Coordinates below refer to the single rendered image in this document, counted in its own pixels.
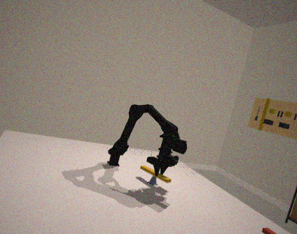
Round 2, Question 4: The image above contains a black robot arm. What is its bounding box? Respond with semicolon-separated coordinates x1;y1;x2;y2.
107;104;187;167

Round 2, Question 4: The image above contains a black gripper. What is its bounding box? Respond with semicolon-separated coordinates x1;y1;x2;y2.
146;147;173;177

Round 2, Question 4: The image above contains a yellow bar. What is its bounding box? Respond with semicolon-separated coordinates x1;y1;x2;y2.
140;166;171;183

